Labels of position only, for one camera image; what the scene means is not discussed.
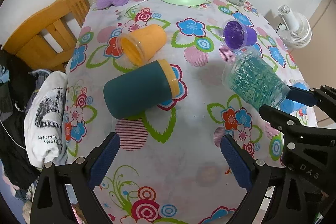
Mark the teal glitter clear cup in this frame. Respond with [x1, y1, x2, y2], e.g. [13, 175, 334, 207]
[222, 46, 290, 111]

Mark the dark teal yellow-lined cup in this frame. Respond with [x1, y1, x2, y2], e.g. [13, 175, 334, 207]
[103, 59, 179, 119]

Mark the purple plastic cup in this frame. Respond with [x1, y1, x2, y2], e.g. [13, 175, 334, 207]
[222, 20, 257, 51]

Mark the orange plastic cup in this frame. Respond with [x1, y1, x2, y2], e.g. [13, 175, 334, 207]
[116, 24, 167, 66]

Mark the white printed t-shirt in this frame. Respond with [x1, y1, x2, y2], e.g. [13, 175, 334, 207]
[24, 71, 68, 169]

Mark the white floor fan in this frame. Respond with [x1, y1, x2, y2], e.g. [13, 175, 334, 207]
[278, 5, 312, 49]

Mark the dark clothes pile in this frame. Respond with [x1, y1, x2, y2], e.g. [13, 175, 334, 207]
[1, 50, 51, 202]

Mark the wooden chair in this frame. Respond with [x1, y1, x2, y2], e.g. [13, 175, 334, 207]
[3, 0, 90, 71]

